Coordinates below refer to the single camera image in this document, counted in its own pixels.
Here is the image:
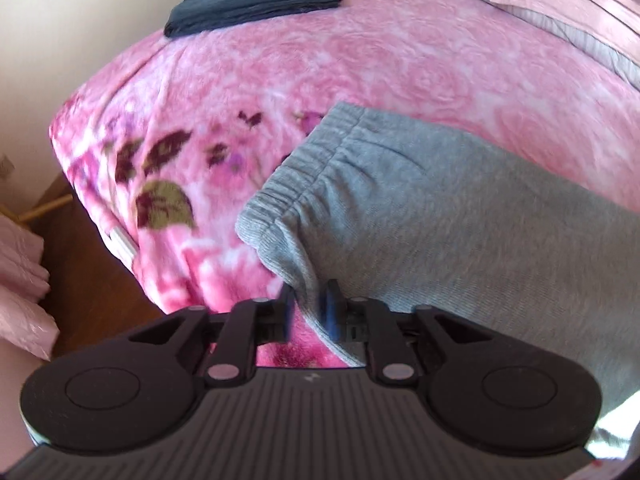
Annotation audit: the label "pink plastic bag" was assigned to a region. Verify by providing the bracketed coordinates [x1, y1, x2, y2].
[0, 214, 60, 361]

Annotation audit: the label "pink floral blanket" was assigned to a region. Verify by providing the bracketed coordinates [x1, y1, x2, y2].
[50, 0, 639, 394]

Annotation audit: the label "grey sweatpants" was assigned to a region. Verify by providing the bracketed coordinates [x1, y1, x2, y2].
[235, 103, 639, 411]

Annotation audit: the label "navy blue garment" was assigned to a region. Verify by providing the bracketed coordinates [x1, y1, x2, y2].
[164, 0, 343, 39]

